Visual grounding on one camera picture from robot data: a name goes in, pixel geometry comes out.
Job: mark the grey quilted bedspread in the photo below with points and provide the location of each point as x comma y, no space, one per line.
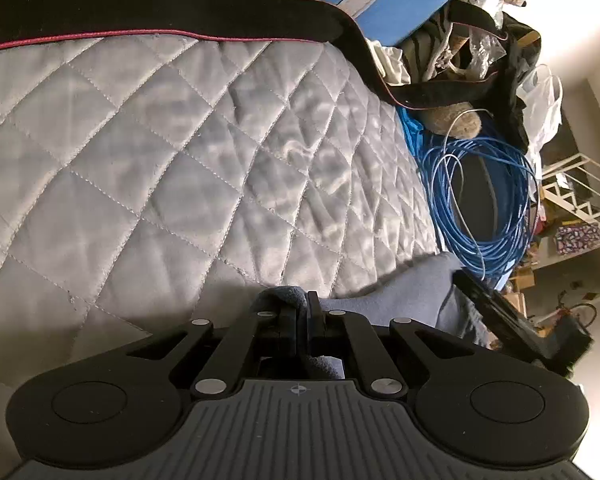
155,185

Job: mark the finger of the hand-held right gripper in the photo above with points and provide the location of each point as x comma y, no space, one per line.
495,310

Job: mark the black bag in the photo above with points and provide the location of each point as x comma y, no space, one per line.
522,60

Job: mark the white plastic bag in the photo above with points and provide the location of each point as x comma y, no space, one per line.
545,105

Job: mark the black white striped cloth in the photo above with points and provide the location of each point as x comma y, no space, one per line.
427,45

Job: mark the clear plastic bag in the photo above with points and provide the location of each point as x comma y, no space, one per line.
482,50

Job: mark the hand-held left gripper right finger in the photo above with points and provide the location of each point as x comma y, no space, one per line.
314,320

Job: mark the colourful patterned box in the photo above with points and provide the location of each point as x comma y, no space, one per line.
577,239

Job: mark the cardboard box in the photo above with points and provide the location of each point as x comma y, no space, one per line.
522,279

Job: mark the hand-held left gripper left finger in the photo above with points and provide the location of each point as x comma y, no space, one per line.
287,332

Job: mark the white metal rack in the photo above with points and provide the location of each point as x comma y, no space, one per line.
580,195

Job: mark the bright blue cloth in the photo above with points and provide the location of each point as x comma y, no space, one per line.
410,127

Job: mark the blue-grey fleece garment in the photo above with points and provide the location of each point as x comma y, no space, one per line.
400,290

